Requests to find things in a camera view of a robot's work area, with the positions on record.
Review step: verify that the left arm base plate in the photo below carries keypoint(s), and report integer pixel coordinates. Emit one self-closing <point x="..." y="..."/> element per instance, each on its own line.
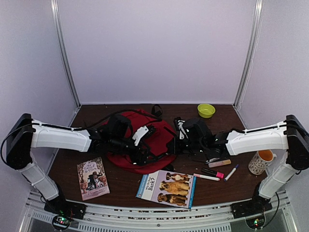
<point x="66" y="209"/>

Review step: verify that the purple white marker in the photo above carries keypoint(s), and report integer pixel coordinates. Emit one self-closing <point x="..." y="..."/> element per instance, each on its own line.
<point x="231" y="173"/>

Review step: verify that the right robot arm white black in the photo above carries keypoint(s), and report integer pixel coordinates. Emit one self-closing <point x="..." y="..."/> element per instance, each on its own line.
<point x="195" y="137"/>

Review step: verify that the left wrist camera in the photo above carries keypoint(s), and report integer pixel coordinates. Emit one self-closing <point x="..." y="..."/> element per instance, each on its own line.
<point x="144" y="131"/>

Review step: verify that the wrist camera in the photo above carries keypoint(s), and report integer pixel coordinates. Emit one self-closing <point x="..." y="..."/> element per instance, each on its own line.
<point x="178" y="124"/>
<point x="144" y="131"/>

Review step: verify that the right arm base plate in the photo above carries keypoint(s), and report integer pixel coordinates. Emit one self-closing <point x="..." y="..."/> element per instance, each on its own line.
<point x="249" y="208"/>

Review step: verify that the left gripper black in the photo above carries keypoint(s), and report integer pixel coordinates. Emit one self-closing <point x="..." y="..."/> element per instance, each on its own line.
<point x="140" y="161"/>

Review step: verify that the beige highlighter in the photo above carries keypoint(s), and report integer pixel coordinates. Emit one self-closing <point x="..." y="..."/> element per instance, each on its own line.
<point x="219" y="163"/>

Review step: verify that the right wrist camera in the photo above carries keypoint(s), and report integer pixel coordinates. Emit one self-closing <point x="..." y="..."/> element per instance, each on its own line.
<point x="178" y="124"/>

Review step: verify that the lime green bowl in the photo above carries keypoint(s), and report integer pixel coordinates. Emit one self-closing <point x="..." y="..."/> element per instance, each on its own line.
<point x="206" y="110"/>

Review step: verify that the pink white marker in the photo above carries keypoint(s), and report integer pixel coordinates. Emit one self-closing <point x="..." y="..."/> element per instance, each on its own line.
<point x="207" y="177"/>

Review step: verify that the dog book Why Dogs Bark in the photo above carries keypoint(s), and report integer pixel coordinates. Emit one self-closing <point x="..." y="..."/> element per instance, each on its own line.
<point x="169" y="188"/>

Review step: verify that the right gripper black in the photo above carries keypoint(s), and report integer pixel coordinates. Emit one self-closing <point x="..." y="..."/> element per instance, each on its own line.
<point x="175" y="150"/>

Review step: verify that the right aluminium frame post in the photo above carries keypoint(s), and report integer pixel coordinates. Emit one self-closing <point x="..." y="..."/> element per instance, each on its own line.
<point x="253" y="41"/>

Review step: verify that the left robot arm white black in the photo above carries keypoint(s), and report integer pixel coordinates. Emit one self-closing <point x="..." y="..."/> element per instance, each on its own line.
<point x="28" y="133"/>

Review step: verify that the left aluminium frame post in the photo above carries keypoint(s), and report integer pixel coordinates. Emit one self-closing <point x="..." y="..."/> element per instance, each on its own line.
<point x="64" y="55"/>

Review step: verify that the small pink illustrated book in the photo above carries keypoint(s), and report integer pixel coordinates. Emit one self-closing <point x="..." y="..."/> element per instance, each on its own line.
<point x="92" y="179"/>

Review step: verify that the pink black highlighter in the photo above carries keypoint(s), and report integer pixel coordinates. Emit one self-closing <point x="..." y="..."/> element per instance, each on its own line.
<point x="212" y="173"/>

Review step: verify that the aluminium frame post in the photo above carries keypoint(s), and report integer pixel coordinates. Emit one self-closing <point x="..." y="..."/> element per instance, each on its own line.
<point x="253" y="41"/>
<point x="64" y="55"/>

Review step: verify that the patterned mug orange inside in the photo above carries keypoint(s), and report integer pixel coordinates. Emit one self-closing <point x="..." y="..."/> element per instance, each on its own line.
<point x="260" y="161"/>

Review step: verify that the red backpack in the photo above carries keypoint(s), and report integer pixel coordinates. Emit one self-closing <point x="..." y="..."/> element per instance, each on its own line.
<point x="117" y="132"/>

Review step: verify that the front aluminium rail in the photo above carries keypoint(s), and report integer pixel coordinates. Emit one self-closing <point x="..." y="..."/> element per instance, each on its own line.
<point x="103" y="218"/>

